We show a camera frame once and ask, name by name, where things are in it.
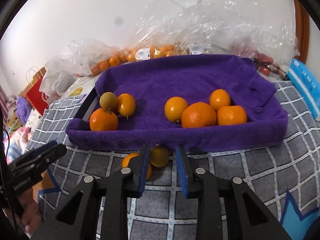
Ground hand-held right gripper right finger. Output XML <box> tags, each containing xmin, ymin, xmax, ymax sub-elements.
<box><xmin>175</xmin><ymin>145</ymin><xmax>292</xmax><ymax>240</ymax></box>

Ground pink patterned bedding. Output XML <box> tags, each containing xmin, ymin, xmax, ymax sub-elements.
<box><xmin>4</xmin><ymin>126</ymin><xmax>32</xmax><ymax>164</ymax></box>

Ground small green round fruit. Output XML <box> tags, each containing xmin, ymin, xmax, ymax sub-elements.
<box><xmin>99</xmin><ymin>92</ymin><xmax>117</xmax><ymax>110</ymax></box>

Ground purple cloth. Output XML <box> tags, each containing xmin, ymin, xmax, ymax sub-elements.
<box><xmin>16</xmin><ymin>97</ymin><xmax>33</xmax><ymax>125</ymax></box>

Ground pile of bagged oranges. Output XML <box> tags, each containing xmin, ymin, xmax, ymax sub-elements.
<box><xmin>91</xmin><ymin>44</ymin><xmax>175</xmax><ymax>77</ymax></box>

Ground large orange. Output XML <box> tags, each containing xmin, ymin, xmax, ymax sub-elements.
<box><xmin>181</xmin><ymin>102</ymin><xmax>217</xmax><ymax>128</ymax></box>

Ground grey plaid star blanket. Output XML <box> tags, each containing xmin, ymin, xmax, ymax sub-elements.
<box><xmin>22</xmin><ymin>80</ymin><xmax>320</xmax><ymax>240</ymax></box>

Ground grey-white plastic bag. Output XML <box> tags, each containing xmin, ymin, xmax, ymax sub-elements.
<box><xmin>39</xmin><ymin>55</ymin><xmax>78</xmax><ymax>97</ymax></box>

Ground clear plastic bag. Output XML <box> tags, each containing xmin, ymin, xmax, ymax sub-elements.
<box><xmin>67</xmin><ymin>39</ymin><xmax>125</xmax><ymax>77</ymax></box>

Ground person's left hand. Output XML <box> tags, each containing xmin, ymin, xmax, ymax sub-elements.
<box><xmin>18</xmin><ymin>187</ymin><xmax>45</xmax><ymax>237</ymax></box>

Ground red paper bag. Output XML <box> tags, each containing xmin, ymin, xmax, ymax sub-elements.
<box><xmin>25</xmin><ymin>66</ymin><xmax>50</xmax><ymax>115</ymax></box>

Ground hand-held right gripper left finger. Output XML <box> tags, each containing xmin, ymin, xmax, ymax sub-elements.
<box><xmin>30</xmin><ymin>144</ymin><xmax>152</xmax><ymax>240</ymax></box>

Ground bagged red fruits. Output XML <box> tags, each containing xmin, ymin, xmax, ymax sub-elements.
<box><xmin>232</xmin><ymin>44</ymin><xmax>287</xmax><ymax>78</ymax></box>

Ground brown wooden door frame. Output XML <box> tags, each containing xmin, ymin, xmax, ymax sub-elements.
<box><xmin>291</xmin><ymin>0</ymin><xmax>310</xmax><ymax>64</ymax></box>

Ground black tray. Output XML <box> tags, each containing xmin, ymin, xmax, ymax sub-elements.
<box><xmin>74</xmin><ymin>87</ymin><xmax>100</xmax><ymax>120</ymax></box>

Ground oval orange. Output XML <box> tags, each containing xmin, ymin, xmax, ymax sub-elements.
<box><xmin>116</xmin><ymin>93</ymin><xmax>136</xmax><ymax>118</ymax></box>

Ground crumpled clear plastic bags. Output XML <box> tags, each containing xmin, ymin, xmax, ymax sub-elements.
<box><xmin>136</xmin><ymin>0</ymin><xmax>299</xmax><ymax>63</ymax></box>

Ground white dotted pillow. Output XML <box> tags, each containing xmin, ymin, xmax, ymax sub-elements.
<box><xmin>24</xmin><ymin>109</ymin><xmax>43</xmax><ymax>135</ymax></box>

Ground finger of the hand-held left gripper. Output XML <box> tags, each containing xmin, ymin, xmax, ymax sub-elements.
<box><xmin>24</xmin><ymin>140</ymin><xmax>58</xmax><ymax>157</ymax></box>
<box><xmin>7</xmin><ymin>144</ymin><xmax>67</xmax><ymax>178</ymax></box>

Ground purple towel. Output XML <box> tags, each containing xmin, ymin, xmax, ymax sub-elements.
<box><xmin>65</xmin><ymin>54</ymin><xmax>288</xmax><ymax>153</ymax></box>

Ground blue tissue box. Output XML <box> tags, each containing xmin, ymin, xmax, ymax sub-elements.
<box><xmin>285</xmin><ymin>58</ymin><xmax>320</xmax><ymax>120</ymax></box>

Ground yellow-green round fruit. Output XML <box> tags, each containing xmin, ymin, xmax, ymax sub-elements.
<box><xmin>149</xmin><ymin>146</ymin><xmax>170</xmax><ymax>167</ymax></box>

